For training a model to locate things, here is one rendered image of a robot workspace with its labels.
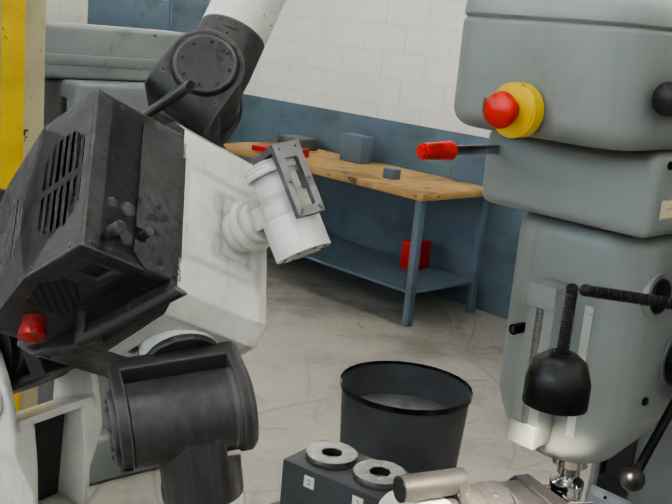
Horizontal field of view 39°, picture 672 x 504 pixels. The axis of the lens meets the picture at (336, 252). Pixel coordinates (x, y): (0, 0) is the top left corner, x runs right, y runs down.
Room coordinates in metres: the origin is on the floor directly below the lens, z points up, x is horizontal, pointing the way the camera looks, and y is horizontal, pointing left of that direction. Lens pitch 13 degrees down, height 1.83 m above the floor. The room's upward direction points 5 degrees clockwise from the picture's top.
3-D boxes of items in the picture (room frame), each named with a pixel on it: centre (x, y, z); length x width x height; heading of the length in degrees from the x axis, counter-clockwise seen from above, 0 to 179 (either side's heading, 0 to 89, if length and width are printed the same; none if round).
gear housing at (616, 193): (1.24, -0.38, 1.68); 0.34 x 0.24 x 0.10; 134
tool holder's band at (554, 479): (1.21, -0.35, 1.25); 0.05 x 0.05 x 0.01
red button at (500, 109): (1.03, -0.16, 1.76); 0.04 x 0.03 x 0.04; 44
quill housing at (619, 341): (1.21, -0.35, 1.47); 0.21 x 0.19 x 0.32; 44
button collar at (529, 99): (1.05, -0.18, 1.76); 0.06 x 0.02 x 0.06; 44
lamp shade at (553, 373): (1.00, -0.26, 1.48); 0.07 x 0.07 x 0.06
